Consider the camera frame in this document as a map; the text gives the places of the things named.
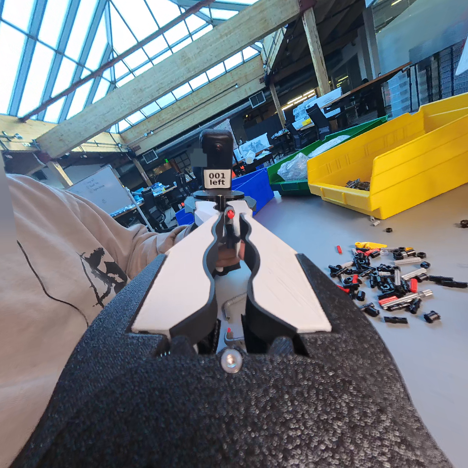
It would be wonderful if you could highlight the pile of black red pins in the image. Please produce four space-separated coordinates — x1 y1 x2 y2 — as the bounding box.
328 246 468 324

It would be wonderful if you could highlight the grey desk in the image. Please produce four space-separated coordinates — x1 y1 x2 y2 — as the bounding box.
197 183 468 468

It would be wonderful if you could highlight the wooden high table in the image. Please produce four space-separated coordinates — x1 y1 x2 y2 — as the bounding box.
321 62 412 120

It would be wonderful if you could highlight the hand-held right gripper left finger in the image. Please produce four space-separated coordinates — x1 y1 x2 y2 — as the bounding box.
131 213 222 353

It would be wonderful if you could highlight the white whiteboard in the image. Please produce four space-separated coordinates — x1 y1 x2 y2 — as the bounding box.
65 165 135 216

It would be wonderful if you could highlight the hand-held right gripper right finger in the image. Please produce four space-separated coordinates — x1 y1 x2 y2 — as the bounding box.
239 214 332 354

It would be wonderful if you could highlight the clear plastic bag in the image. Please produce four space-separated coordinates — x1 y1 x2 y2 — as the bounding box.
277 135 352 182

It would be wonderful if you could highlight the black office chair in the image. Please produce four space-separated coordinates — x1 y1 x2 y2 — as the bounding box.
305 103 333 142
285 120 308 151
140 188 167 232

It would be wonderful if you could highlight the green storage bin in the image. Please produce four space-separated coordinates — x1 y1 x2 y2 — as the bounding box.
267 116 388 196

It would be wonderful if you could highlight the person's left forearm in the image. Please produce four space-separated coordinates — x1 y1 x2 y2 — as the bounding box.
126 222 194 278

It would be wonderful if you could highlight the yellow storage bin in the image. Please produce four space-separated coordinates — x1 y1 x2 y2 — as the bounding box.
306 93 468 221

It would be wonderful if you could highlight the blue storage bin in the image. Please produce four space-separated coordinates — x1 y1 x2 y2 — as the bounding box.
175 167 275 226

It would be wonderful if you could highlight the black earphone cord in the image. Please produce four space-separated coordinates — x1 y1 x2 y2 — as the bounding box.
16 239 90 328

